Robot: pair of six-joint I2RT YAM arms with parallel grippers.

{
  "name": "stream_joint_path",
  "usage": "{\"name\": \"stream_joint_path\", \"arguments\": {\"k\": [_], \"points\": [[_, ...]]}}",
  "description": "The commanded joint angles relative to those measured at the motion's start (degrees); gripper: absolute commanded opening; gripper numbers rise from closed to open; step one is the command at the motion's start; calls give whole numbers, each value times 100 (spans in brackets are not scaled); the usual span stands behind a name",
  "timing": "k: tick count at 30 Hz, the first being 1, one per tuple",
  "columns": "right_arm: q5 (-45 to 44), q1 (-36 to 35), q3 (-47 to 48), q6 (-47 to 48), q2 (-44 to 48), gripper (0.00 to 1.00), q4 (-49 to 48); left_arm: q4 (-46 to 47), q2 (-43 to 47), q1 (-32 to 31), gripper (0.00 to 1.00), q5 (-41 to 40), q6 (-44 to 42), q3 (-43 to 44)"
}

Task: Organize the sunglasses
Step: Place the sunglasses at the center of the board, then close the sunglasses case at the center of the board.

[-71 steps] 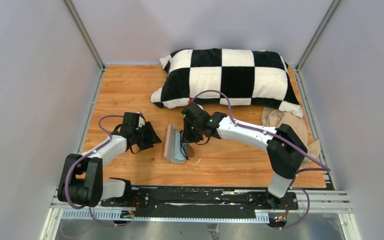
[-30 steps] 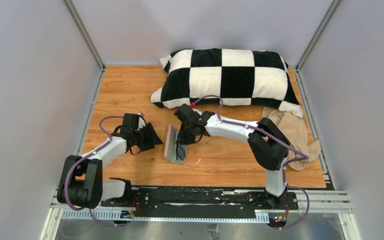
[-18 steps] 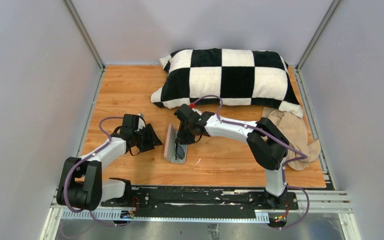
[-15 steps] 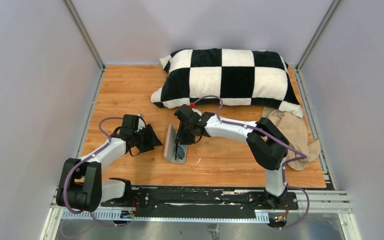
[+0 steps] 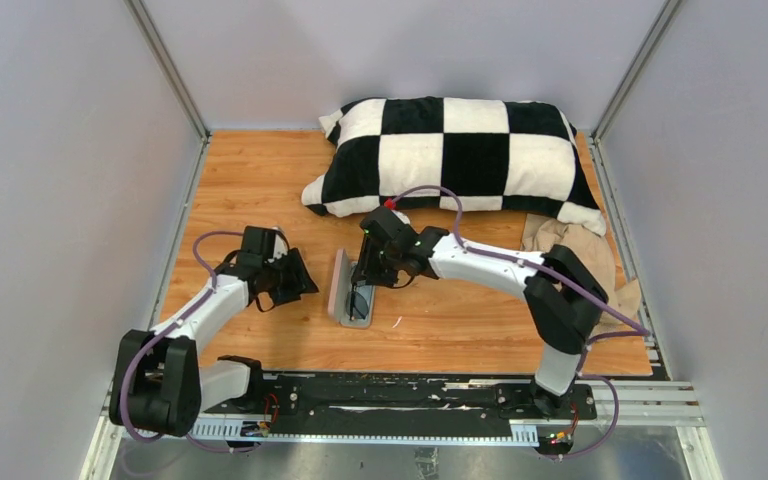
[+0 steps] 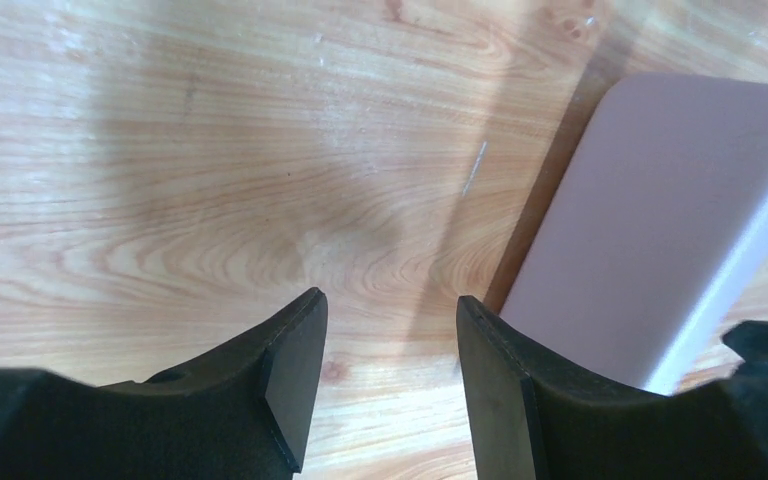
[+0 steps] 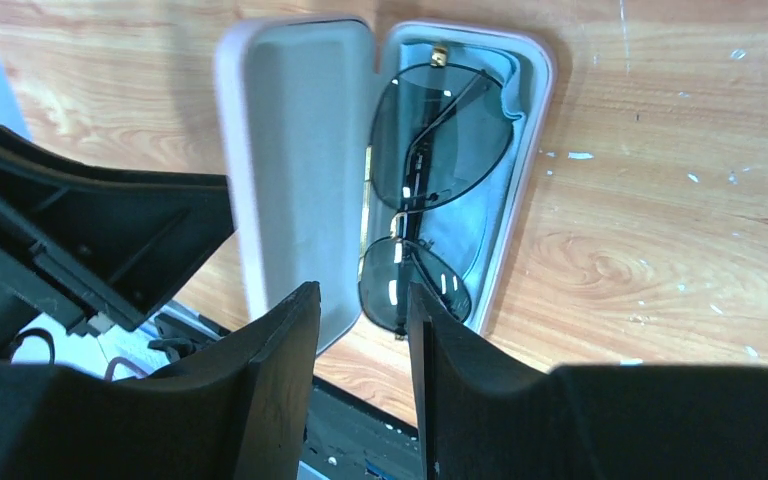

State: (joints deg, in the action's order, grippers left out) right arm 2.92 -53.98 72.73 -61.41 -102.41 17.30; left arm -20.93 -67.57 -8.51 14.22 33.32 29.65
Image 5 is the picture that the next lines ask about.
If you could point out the beige crumpled cloth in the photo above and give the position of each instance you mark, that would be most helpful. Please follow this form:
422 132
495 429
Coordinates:
594 251

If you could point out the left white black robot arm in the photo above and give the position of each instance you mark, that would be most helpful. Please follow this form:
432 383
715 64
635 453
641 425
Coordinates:
159 388

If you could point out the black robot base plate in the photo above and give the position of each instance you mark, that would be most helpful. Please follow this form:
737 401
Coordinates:
403 406

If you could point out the slotted aluminium rail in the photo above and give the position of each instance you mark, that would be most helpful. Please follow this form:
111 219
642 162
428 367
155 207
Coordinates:
623 403

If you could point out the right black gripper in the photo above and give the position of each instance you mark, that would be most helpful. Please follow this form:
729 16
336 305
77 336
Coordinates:
367 267

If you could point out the black white checkered pillow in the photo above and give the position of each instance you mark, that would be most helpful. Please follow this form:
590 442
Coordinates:
454 153

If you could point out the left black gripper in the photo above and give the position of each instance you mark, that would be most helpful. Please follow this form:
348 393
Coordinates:
299 280

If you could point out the pink glasses case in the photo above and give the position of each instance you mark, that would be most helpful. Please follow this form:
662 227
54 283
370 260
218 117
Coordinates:
341 284

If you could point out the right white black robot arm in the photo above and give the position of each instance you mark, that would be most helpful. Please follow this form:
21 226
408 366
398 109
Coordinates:
564 299

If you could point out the dark aviator sunglasses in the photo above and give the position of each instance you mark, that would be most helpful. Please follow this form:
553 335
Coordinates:
359 303

